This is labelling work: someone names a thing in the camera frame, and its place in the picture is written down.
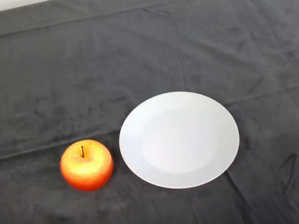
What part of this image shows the white round plate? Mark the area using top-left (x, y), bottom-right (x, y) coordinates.
top-left (111, 82), bottom-right (247, 198)

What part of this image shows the red yellow apple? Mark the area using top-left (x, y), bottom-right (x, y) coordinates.
top-left (56, 135), bottom-right (119, 196)

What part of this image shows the black cloth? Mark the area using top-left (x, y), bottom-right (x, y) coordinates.
top-left (0, 0), bottom-right (299, 224)

